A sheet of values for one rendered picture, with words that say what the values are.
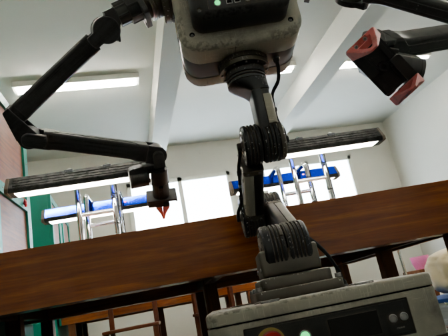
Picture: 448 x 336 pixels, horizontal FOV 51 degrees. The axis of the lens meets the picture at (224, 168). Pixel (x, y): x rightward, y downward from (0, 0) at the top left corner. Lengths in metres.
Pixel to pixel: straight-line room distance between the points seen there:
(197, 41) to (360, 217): 0.84
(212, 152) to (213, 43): 6.20
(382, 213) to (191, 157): 5.79
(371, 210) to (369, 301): 0.83
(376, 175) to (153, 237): 6.89
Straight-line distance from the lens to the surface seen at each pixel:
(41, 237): 4.64
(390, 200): 1.74
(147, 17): 1.42
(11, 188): 1.96
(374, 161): 8.28
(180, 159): 7.29
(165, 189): 1.55
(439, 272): 4.33
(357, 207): 1.68
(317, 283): 1.08
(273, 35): 1.26
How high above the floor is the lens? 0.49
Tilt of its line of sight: 16 degrees up
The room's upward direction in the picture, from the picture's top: 11 degrees counter-clockwise
